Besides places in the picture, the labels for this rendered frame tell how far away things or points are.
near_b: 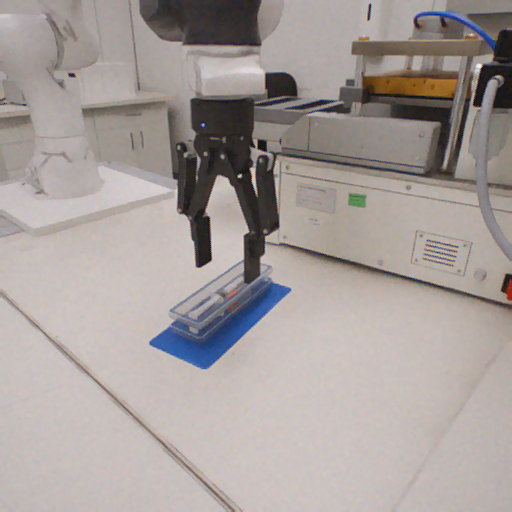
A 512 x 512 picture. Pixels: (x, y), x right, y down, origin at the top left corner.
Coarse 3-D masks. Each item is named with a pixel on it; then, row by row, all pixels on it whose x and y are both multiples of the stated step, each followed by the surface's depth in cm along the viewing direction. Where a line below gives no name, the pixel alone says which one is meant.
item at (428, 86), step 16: (432, 64) 72; (368, 80) 70; (384, 80) 69; (400, 80) 68; (416, 80) 66; (432, 80) 65; (448, 80) 64; (368, 96) 71; (384, 96) 70; (400, 96) 69; (416, 96) 67; (432, 96) 66; (448, 96) 65
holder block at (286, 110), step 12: (288, 96) 100; (264, 108) 83; (276, 108) 83; (288, 108) 84; (300, 108) 88; (312, 108) 82; (324, 108) 84; (336, 108) 88; (348, 108) 93; (264, 120) 84; (276, 120) 83; (288, 120) 81
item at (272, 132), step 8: (256, 96) 98; (264, 96) 100; (256, 128) 85; (264, 128) 84; (272, 128) 83; (280, 128) 82; (256, 136) 85; (264, 136) 84; (272, 136) 83; (280, 136) 82
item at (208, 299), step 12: (240, 264) 68; (264, 264) 68; (228, 276) 65; (240, 276) 65; (204, 288) 62; (216, 288) 62; (228, 288) 62; (240, 288) 62; (192, 300) 59; (204, 300) 59; (216, 300) 59; (228, 300) 59; (180, 312) 56; (192, 312) 56; (204, 312) 56
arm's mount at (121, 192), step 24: (0, 192) 108; (24, 192) 108; (96, 192) 108; (120, 192) 109; (144, 192) 109; (168, 192) 110; (24, 216) 94; (48, 216) 94; (72, 216) 94; (96, 216) 97
